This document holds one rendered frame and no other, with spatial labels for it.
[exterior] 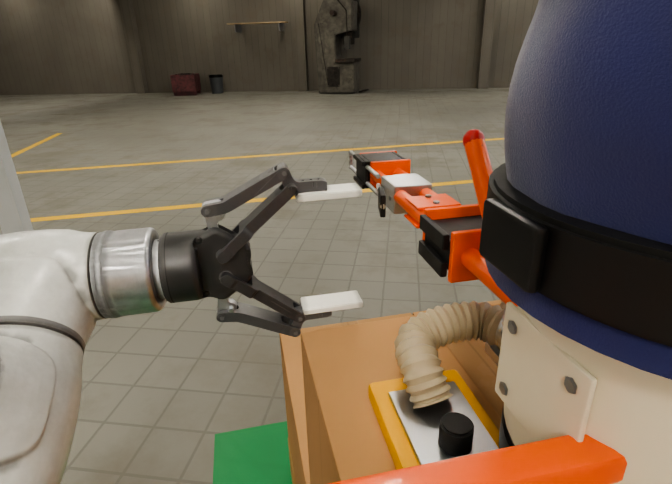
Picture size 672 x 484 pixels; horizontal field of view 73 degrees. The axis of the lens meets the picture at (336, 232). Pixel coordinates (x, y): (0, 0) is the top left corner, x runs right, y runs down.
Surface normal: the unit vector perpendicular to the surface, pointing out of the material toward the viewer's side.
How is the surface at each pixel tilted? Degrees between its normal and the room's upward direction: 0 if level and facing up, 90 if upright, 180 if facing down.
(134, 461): 0
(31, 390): 68
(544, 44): 79
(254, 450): 0
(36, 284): 38
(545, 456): 0
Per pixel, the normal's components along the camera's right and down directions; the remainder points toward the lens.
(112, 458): -0.03, -0.93
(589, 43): -0.87, 0.07
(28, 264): 0.15, -0.58
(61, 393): 0.94, -0.33
